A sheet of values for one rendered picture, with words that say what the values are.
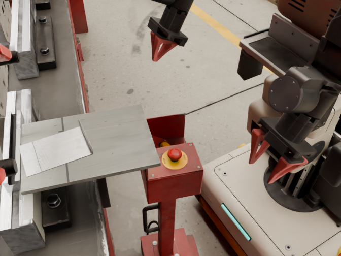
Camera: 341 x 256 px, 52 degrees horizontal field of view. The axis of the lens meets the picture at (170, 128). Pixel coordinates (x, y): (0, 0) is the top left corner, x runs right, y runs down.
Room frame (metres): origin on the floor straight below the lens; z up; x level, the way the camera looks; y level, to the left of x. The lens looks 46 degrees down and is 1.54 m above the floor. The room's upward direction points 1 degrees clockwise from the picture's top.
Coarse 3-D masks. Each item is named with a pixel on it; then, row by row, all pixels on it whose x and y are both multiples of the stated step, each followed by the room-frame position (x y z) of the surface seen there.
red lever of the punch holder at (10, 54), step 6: (0, 48) 0.35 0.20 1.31; (6, 48) 0.37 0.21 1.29; (0, 54) 0.35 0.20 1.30; (6, 54) 0.36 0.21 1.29; (12, 54) 0.40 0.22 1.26; (18, 54) 0.41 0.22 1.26; (0, 60) 0.36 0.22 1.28; (6, 60) 0.37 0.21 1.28; (12, 60) 0.40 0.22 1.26; (18, 60) 0.40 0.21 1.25
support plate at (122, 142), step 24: (48, 120) 0.54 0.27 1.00; (72, 120) 0.54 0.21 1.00; (96, 120) 0.54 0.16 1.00; (120, 120) 0.55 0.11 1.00; (144, 120) 0.55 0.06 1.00; (96, 144) 0.47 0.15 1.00; (120, 144) 0.48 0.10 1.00; (144, 144) 0.48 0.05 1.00; (72, 168) 0.41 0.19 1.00; (96, 168) 0.41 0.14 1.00; (120, 168) 0.41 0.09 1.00; (144, 168) 0.42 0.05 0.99; (24, 192) 0.36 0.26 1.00
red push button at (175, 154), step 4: (172, 148) 0.64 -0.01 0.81; (176, 148) 0.63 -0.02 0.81; (168, 152) 0.62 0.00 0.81; (172, 152) 0.62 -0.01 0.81; (176, 152) 0.62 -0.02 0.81; (180, 152) 0.62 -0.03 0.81; (168, 156) 0.61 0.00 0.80; (172, 156) 0.61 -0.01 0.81; (176, 156) 0.60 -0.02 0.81; (180, 156) 0.61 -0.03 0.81; (172, 160) 0.61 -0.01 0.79; (176, 160) 0.61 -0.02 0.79
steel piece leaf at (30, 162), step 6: (24, 144) 0.47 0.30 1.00; (30, 144) 0.47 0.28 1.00; (24, 150) 0.45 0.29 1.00; (30, 150) 0.45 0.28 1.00; (24, 156) 0.44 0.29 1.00; (30, 156) 0.44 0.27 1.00; (36, 156) 0.44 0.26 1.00; (24, 162) 0.42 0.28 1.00; (30, 162) 0.42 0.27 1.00; (36, 162) 0.42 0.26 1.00; (24, 168) 0.41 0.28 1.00; (30, 168) 0.41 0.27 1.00; (36, 168) 0.41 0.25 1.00; (30, 174) 0.39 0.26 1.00
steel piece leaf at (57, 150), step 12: (72, 132) 0.50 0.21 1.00; (84, 132) 0.49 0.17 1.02; (36, 144) 0.47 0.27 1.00; (48, 144) 0.47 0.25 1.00; (60, 144) 0.47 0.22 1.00; (72, 144) 0.47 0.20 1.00; (84, 144) 0.47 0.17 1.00; (48, 156) 0.44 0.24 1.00; (60, 156) 0.44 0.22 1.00; (72, 156) 0.44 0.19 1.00; (84, 156) 0.44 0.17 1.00; (48, 168) 0.41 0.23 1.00
